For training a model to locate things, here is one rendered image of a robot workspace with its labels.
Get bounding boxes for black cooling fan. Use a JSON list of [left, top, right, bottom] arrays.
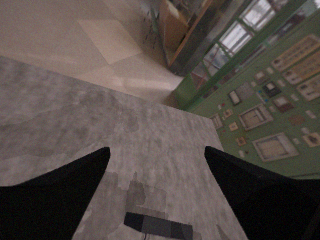
[[123, 212, 193, 240]]

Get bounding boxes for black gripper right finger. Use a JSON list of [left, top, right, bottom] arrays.
[[204, 146, 320, 240]]

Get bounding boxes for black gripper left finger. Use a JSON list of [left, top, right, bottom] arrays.
[[0, 147, 110, 240]]

